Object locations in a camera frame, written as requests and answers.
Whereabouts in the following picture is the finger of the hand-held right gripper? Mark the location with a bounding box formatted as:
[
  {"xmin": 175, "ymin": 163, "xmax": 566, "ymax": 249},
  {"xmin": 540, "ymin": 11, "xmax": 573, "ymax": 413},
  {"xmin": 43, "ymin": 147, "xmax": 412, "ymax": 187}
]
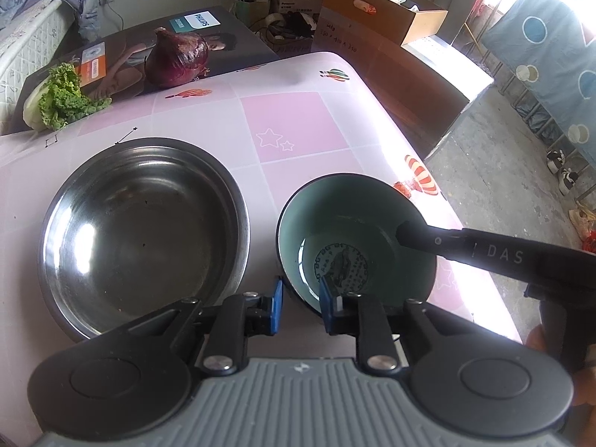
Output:
[{"xmin": 395, "ymin": 221, "xmax": 472, "ymax": 262}]

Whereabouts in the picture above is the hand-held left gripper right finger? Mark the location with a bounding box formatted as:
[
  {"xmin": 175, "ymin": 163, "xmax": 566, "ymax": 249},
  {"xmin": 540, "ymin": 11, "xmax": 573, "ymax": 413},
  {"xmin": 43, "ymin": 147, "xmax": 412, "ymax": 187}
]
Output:
[{"xmin": 319, "ymin": 277, "xmax": 515, "ymax": 378}]

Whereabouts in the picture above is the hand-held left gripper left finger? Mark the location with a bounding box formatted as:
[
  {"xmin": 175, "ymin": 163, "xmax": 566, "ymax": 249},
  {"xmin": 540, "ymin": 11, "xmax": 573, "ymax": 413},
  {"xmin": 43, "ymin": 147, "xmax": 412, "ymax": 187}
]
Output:
[{"xmin": 100, "ymin": 277, "xmax": 285, "ymax": 378}]

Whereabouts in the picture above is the green ceramic bowl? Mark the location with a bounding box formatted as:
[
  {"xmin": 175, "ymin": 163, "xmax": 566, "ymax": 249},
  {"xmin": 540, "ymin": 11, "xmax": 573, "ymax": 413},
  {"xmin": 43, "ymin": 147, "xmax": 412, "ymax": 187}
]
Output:
[{"xmin": 276, "ymin": 173, "xmax": 437, "ymax": 323}]

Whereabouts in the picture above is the large steel bowl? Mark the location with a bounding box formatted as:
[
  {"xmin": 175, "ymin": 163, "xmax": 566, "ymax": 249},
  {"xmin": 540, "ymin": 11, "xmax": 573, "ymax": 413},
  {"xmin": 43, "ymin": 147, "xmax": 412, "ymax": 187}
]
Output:
[{"xmin": 38, "ymin": 137, "xmax": 250, "ymax": 342}]

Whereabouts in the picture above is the person's right hand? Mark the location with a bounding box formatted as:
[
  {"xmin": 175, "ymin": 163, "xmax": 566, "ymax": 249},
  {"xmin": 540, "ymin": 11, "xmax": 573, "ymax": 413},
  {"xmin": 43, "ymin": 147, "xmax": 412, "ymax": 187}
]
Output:
[{"xmin": 526, "ymin": 323, "xmax": 596, "ymax": 408}]

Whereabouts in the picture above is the orange plastic bag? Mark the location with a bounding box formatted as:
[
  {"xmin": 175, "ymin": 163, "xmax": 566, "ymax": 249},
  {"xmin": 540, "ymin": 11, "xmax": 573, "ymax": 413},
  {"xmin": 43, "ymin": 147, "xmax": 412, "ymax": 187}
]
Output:
[{"xmin": 569, "ymin": 209, "xmax": 596, "ymax": 252}]

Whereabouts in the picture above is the large brown cardboard box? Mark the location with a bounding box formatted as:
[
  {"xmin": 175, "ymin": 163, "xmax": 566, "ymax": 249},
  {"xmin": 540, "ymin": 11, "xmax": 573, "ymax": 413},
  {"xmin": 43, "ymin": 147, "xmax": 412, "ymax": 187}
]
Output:
[{"xmin": 310, "ymin": 32, "xmax": 494, "ymax": 159}]

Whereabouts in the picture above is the pink printed tablecloth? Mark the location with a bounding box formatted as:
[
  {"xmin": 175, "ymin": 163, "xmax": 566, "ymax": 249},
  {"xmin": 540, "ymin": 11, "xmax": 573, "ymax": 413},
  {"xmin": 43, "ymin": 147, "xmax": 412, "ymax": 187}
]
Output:
[{"xmin": 0, "ymin": 50, "xmax": 524, "ymax": 350}]

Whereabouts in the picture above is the blue dotted cloth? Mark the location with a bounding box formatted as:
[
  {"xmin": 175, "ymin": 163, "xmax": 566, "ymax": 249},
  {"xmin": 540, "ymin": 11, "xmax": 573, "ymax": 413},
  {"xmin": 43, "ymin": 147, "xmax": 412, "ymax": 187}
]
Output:
[{"xmin": 484, "ymin": 0, "xmax": 596, "ymax": 178}]

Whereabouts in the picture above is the open brown cardboard box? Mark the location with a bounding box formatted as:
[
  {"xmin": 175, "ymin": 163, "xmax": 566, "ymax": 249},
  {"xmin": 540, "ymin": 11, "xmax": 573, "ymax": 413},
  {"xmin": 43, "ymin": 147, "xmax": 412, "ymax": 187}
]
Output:
[{"xmin": 321, "ymin": 0, "xmax": 448, "ymax": 47}]

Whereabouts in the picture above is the grey printed cardboard box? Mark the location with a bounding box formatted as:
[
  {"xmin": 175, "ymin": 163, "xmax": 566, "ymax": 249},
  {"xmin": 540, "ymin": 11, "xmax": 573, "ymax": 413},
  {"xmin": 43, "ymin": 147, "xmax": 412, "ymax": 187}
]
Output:
[{"xmin": 9, "ymin": 6, "xmax": 280, "ymax": 137}]

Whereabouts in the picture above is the red onion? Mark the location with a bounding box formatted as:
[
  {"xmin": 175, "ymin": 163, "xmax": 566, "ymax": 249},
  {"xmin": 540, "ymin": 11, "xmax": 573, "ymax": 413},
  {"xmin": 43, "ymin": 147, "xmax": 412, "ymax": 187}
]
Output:
[{"xmin": 144, "ymin": 28, "xmax": 210, "ymax": 88}]

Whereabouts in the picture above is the green bin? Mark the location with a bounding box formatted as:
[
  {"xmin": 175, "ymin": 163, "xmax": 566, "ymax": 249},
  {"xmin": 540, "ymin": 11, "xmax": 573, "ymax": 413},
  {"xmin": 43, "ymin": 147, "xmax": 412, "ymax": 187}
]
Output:
[{"xmin": 232, "ymin": 0, "xmax": 271, "ymax": 29}]

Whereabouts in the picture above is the green lettuce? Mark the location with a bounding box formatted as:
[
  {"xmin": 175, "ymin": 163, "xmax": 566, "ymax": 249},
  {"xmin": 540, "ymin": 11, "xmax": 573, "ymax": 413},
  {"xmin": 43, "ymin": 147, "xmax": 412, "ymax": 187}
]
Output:
[{"xmin": 22, "ymin": 63, "xmax": 112, "ymax": 132}]

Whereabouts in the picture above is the white mattress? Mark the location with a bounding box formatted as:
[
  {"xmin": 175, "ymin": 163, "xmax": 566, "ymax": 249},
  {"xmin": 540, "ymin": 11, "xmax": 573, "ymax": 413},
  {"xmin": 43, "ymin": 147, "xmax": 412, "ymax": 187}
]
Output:
[{"xmin": 0, "ymin": 0, "xmax": 77, "ymax": 85}]

